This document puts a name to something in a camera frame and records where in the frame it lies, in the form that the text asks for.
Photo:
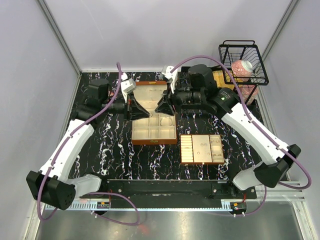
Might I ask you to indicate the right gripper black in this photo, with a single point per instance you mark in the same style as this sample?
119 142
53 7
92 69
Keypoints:
165 106

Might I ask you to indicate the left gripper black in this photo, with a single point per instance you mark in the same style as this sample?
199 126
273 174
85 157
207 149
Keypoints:
133 110

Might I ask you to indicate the brown jewelry box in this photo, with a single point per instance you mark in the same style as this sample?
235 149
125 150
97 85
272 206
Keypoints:
159 128

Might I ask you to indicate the brown jewelry tray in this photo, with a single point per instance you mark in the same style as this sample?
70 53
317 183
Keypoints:
201 149

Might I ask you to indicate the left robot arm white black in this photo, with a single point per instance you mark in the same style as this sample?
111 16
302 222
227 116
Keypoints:
51 185

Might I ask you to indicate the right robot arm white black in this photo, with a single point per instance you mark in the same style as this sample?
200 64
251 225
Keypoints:
202 93

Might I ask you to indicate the yellow woven plate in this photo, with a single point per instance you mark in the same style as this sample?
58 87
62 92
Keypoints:
222 81

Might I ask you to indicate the pink patterned cup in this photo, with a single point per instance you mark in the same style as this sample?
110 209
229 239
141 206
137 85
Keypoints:
249 93

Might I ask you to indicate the pink patterned bowl in rack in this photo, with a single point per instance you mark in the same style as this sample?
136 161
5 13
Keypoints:
242 68

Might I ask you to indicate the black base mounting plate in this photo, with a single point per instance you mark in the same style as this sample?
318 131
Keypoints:
174 194

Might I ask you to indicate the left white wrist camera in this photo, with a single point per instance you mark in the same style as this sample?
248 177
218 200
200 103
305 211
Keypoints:
127 85

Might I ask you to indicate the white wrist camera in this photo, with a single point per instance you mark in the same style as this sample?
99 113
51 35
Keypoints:
127 85
167 74

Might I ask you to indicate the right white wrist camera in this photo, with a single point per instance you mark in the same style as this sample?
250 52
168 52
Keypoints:
167 74

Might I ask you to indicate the black wire dish rack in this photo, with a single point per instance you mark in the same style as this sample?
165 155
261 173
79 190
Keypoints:
233 50

